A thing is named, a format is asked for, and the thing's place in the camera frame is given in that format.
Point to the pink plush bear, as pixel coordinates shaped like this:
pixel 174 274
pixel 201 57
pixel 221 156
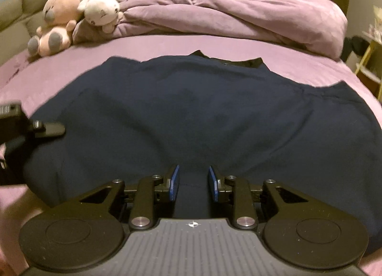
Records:
pixel 61 18

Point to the wrapped flower bouquet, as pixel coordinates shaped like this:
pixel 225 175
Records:
pixel 375 28

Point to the olive green headboard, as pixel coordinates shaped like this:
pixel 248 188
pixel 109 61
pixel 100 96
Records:
pixel 19 21

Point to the purple duvet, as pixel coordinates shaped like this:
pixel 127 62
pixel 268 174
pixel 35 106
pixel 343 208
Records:
pixel 317 26

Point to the black bag on floor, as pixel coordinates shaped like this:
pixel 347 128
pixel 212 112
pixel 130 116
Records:
pixel 355 44

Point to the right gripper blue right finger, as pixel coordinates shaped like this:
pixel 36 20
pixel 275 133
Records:
pixel 216 183

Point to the yellow side table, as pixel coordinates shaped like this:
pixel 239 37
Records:
pixel 368 69

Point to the white plush toy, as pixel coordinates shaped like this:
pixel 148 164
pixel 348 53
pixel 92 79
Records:
pixel 101 13

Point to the dark navy zip jacket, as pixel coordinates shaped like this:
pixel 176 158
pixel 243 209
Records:
pixel 127 119

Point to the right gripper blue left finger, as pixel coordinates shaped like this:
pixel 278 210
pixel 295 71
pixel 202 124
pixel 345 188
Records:
pixel 171 183

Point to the purple bed sheet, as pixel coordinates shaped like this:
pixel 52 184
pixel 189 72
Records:
pixel 40 81

